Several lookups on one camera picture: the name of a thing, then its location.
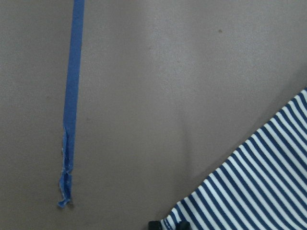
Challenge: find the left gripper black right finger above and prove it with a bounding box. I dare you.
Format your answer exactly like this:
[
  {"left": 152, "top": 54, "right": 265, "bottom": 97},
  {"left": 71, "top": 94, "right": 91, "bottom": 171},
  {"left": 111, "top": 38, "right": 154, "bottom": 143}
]
[{"left": 176, "top": 221, "right": 189, "bottom": 230}]

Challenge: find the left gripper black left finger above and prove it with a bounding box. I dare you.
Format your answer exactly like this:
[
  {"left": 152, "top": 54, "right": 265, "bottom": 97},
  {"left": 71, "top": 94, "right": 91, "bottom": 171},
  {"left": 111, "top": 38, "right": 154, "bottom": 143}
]
[{"left": 148, "top": 221, "right": 163, "bottom": 230}]

